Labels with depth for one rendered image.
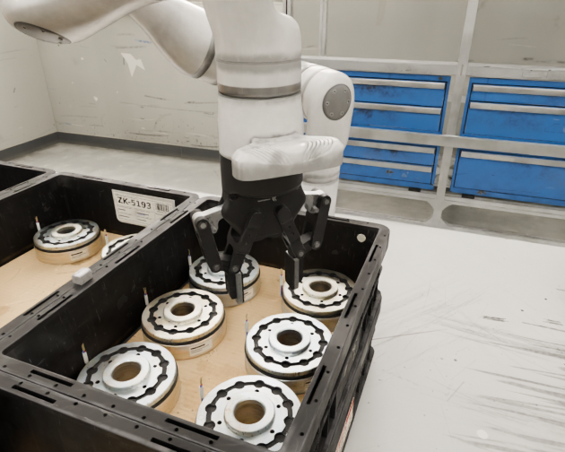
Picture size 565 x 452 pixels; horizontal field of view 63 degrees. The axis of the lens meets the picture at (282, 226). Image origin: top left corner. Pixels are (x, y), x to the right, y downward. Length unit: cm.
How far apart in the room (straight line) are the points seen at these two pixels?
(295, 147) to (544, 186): 218
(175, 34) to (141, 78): 332
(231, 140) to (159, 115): 357
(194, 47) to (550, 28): 271
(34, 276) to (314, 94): 52
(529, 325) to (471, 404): 24
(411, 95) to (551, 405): 178
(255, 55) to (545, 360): 67
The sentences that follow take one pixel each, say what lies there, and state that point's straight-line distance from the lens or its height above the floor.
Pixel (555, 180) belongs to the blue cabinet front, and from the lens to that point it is 248.
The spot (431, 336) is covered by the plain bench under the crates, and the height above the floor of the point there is 70.
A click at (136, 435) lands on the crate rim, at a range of 38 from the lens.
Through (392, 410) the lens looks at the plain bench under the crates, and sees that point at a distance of 70.
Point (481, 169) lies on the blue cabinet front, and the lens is 243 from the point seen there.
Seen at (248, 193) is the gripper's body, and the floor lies 107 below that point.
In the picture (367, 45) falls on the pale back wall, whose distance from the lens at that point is 322.
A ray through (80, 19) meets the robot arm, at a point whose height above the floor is 119.
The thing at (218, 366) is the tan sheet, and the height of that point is 83.
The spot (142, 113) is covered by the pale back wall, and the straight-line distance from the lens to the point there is 404.
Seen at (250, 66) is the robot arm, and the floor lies 117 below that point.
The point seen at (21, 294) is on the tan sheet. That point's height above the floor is 83.
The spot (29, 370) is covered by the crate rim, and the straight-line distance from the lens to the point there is 46.
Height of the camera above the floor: 122
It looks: 27 degrees down
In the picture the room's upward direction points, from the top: straight up
